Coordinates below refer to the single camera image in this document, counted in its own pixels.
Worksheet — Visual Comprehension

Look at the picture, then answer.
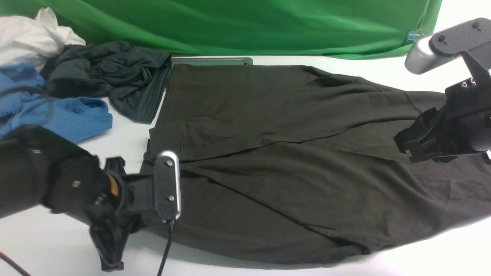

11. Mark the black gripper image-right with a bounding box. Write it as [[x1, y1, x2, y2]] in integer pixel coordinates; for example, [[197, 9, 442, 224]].
[[394, 71, 490, 163]]

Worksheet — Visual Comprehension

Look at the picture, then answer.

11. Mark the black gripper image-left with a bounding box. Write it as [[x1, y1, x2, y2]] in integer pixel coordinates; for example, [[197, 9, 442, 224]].
[[69, 156, 155, 272]]

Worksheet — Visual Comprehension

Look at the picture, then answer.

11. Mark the dark gray long-sleeve shirt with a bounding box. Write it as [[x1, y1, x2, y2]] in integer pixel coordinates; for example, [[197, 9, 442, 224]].
[[142, 64, 490, 264]]

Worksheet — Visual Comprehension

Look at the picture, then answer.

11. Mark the dark teal crumpled shirt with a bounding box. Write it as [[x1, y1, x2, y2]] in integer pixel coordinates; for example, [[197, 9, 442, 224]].
[[40, 41, 172, 124]]

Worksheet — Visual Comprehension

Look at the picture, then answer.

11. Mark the blue crumpled shirt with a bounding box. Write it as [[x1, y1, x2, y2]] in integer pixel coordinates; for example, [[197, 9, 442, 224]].
[[0, 62, 114, 144]]

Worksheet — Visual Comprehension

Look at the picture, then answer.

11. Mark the white crumpled shirt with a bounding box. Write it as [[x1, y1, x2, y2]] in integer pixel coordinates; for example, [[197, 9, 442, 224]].
[[0, 7, 86, 71]]

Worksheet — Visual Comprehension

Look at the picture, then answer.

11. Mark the blue binder clip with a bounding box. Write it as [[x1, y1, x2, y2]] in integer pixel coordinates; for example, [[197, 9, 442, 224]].
[[406, 29, 425, 44]]

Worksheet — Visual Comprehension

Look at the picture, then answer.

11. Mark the green backdrop cloth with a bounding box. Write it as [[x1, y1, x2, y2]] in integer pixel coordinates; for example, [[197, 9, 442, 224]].
[[1, 0, 442, 59]]

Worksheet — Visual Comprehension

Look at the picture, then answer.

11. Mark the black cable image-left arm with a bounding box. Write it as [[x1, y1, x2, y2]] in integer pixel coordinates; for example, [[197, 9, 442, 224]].
[[0, 86, 175, 276]]

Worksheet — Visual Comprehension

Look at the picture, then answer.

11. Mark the wrist camera image-left arm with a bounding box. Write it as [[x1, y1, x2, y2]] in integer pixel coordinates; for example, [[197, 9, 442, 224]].
[[153, 150, 182, 222]]

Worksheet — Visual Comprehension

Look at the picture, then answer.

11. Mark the wrist camera image-right arm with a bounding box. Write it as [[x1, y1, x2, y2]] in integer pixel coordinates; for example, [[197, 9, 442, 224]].
[[405, 17, 491, 75]]

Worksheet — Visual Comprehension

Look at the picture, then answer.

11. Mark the metal table cable hatch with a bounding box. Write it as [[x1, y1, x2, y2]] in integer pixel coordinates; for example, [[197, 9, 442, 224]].
[[172, 57, 253, 66]]

